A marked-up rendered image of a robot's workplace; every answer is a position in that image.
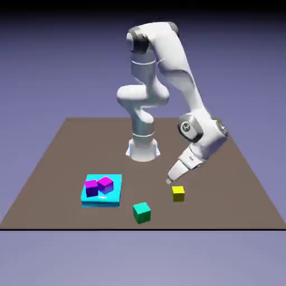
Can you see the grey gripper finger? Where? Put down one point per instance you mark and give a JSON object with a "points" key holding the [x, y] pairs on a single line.
{"points": [[168, 181]]}

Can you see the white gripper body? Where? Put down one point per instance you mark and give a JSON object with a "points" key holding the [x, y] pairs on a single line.
{"points": [[178, 170]]}

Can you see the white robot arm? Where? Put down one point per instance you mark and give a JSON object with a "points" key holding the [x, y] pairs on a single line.
{"points": [[172, 67]]}

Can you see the small yellow cube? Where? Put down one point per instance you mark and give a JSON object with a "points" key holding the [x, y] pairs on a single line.
{"points": [[178, 193]]}

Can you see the small green cube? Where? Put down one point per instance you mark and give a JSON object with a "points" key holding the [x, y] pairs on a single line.
{"points": [[141, 212]]}

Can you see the small magenta cube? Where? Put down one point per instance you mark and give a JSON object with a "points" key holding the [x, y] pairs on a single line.
{"points": [[91, 188], [105, 184]]}

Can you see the large cyan box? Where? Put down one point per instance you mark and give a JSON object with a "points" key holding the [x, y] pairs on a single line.
{"points": [[101, 196]]}

